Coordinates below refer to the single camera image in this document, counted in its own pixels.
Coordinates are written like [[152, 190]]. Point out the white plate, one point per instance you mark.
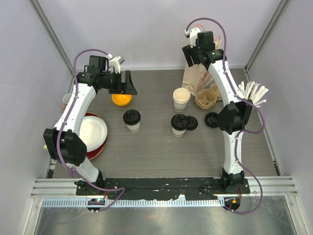
[[93, 132]]

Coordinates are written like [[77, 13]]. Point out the red plate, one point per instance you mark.
[[91, 155]]

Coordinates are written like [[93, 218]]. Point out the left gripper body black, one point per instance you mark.
[[112, 82]]

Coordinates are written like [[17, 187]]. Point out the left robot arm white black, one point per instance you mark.
[[63, 142]]

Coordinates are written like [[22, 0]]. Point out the cardboard cup carrier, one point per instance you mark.
[[207, 98]]

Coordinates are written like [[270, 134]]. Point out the orange bowl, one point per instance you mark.
[[121, 100]]

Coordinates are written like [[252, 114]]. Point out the brown paper bag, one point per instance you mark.
[[197, 77]]

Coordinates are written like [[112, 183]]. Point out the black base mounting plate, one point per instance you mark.
[[162, 189]]

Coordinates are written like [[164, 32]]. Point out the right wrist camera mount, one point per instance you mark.
[[193, 36]]

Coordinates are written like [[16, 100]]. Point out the loose black lid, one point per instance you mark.
[[211, 120]]

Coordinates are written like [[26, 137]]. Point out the bundle of wrapped straws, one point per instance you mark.
[[254, 92]]

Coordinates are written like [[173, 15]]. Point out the stack of black lids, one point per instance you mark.
[[192, 123]]

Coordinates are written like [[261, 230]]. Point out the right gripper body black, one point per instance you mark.
[[198, 52]]

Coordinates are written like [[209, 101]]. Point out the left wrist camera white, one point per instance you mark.
[[115, 64]]

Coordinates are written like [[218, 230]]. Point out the stack of white paper cups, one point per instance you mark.
[[181, 97]]

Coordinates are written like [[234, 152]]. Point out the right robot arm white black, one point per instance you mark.
[[235, 114]]

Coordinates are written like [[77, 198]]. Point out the small pink ceramic cup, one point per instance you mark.
[[66, 100]]

